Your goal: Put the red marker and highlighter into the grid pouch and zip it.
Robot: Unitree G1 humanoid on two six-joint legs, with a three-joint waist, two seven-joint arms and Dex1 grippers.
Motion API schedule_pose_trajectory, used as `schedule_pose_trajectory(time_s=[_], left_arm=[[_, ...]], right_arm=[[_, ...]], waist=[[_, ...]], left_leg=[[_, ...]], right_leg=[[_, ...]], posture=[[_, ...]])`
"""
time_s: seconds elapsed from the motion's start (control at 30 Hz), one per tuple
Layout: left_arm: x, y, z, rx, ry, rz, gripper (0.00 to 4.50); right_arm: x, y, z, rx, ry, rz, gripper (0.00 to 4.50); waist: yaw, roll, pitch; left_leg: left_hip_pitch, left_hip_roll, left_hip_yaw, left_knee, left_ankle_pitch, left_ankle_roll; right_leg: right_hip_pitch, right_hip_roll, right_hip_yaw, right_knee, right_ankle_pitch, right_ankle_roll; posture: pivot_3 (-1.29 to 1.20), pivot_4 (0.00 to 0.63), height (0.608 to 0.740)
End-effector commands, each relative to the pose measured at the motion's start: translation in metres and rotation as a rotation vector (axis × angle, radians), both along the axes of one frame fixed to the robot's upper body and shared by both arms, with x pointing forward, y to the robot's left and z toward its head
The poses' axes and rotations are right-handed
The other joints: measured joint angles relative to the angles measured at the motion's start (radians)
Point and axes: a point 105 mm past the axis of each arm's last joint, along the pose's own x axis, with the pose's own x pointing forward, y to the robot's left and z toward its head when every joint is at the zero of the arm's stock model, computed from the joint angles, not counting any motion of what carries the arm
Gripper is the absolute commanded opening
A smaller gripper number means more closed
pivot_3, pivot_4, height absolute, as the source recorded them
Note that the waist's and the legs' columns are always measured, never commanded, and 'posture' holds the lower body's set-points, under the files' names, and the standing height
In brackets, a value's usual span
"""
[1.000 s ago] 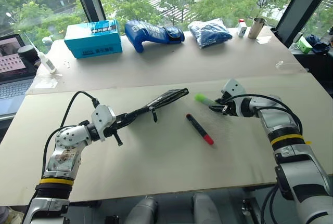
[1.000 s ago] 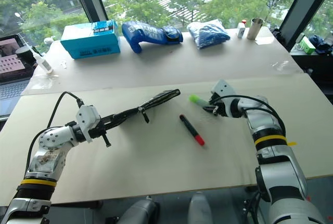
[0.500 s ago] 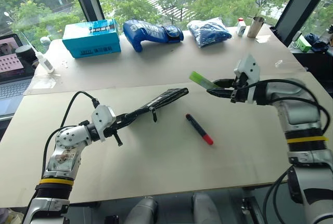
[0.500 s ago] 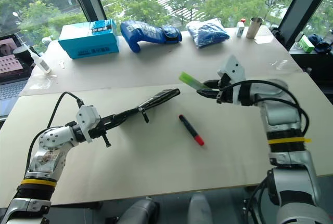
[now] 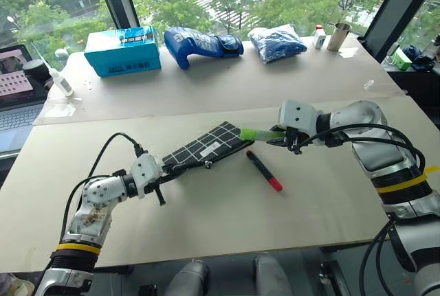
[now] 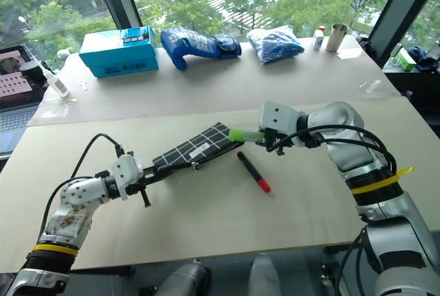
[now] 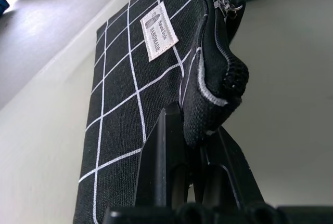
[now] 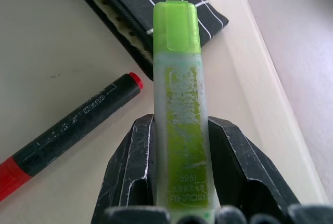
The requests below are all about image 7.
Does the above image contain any black white-grid zipper pouch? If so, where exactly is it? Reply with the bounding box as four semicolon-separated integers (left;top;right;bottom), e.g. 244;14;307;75
73;0;250;224

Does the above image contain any dark blue fabric item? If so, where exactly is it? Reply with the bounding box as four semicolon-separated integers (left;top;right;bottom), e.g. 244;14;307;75
0;0;10;17

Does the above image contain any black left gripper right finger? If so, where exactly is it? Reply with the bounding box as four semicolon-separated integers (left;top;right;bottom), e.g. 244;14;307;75
199;125;266;206

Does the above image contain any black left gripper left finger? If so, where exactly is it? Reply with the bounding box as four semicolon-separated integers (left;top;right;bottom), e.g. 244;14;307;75
134;102;201;207

